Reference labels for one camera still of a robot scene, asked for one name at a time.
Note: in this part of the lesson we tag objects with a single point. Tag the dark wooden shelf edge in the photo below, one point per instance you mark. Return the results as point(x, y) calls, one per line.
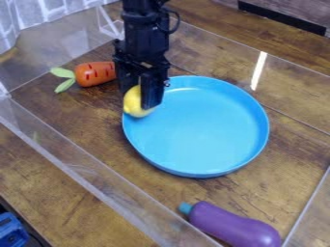
point(304, 14)

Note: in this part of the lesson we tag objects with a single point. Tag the blue round plastic tray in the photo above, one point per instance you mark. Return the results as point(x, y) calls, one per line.
point(205, 132)

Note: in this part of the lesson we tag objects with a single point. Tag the orange toy carrot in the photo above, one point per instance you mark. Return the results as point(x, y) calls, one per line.
point(87, 74)

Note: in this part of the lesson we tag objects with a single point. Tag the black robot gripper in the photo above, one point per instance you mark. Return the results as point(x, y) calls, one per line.
point(140, 52)

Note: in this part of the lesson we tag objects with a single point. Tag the yellow toy lemon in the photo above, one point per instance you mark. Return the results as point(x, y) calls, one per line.
point(132, 106)

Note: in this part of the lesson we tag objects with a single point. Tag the clear acrylic enclosure wall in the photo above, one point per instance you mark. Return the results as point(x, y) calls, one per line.
point(72, 176)

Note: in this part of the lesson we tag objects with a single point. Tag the white patterned curtain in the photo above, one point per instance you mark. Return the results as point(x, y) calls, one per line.
point(20, 14)

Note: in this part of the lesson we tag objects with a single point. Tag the blue device corner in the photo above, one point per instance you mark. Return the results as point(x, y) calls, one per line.
point(13, 235)

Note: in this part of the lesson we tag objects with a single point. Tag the purple toy eggplant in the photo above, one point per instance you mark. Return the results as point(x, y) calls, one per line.
point(236, 230)

